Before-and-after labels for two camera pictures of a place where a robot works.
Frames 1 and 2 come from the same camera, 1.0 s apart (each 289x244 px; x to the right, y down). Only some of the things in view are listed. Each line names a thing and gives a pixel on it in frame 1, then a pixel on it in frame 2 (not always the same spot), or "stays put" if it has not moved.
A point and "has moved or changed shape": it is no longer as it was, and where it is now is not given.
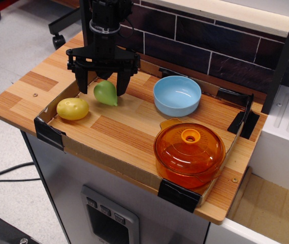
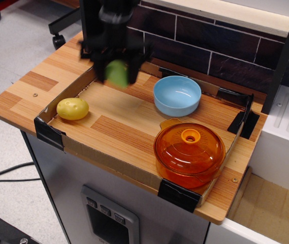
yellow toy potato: x=72 y=109 stays put
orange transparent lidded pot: x=187 y=154 stays put
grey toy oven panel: x=106 y=222 stays put
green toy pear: x=105 y=92 has moved or changed shape
